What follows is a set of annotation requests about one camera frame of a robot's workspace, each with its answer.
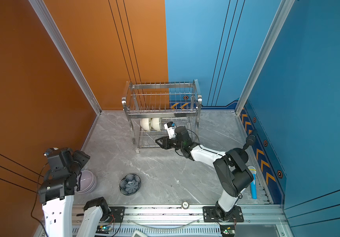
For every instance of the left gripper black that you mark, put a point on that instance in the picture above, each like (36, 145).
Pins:
(81, 156)

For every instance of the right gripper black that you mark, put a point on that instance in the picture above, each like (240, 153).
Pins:
(166, 142)

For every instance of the cream white bowl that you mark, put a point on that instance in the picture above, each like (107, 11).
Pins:
(156, 124)
(145, 124)

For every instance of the lilac bowl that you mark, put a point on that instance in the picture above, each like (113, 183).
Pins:
(88, 190)
(85, 180)

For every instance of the stainless steel dish rack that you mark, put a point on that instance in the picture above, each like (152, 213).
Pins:
(179, 102)

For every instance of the cream white bowl top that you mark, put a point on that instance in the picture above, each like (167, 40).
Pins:
(145, 124)

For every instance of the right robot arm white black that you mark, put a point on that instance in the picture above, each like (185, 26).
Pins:
(231, 168)

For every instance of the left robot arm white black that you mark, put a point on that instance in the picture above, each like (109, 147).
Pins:
(56, 195)

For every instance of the dark blue patterned bowl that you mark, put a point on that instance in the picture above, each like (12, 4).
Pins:
(130, 184)

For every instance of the small round silver knob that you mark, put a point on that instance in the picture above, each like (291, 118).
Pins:
(185, 205)

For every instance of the green circuit board left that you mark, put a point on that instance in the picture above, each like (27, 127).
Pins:
(104, 229)

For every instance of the green circuit board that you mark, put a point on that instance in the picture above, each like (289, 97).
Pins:
(227, 231)
(104, 229)

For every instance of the black microphone stand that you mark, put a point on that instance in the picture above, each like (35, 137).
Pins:
(248, 142)

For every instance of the blue toy microphone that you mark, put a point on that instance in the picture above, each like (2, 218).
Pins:
(253, 183)

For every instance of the green circuit board right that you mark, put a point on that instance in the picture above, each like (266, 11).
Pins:
(227, 231)

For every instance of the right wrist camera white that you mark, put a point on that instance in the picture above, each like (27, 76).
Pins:
(170, 128)

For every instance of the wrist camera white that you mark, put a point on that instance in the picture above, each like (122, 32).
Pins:
(49, 150)
(170, 128)

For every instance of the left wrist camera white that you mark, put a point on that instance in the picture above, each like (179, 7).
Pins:
(49, 150)

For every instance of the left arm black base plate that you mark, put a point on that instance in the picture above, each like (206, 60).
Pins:
(115, 214)

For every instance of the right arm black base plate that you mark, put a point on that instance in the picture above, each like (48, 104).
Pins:
(216, 214)

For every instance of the aluminium front rail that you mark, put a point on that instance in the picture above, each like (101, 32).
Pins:
(174, 221)

